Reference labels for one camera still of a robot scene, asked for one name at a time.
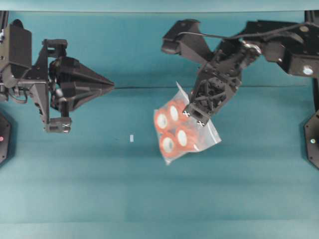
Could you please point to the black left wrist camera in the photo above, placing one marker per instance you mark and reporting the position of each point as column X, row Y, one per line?
column 18, row 45

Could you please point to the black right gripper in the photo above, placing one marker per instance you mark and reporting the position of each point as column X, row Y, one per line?
column 219, row 78

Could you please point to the orange tape roll upper left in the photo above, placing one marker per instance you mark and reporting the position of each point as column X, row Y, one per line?
column 161, row 120

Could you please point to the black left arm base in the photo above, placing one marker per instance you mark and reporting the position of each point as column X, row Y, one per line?
column 5, row 133

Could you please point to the orange tape roll lower right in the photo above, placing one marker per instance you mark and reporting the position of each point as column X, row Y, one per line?
column 187, row 138

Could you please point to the orange tape roll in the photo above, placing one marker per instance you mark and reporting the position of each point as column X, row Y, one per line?
column 175, row 109
column 167, row 145
column 161, row 120
column 187, row 138

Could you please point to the clear plastic zip bag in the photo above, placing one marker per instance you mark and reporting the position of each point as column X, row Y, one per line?
column 207, row 135

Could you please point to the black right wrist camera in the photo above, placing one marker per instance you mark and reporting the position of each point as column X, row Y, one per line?
column 183, row 39

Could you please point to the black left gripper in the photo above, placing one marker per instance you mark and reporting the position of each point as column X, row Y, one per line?
column 78, row 84

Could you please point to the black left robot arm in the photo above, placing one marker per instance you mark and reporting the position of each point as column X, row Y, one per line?
column 15, row 82

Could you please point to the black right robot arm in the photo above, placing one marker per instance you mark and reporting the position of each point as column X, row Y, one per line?
column 293, row 46

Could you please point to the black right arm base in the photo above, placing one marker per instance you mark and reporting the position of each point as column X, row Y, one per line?
column 311, row 130

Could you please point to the orange tape roll lower left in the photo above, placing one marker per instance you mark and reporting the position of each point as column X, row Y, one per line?
column 167, row 145

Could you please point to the orange tape roll upper right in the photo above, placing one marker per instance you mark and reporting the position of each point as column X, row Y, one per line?
column 175, row 109

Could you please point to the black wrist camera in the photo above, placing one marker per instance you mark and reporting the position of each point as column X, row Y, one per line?
column 183, row 39
column 18, row 45

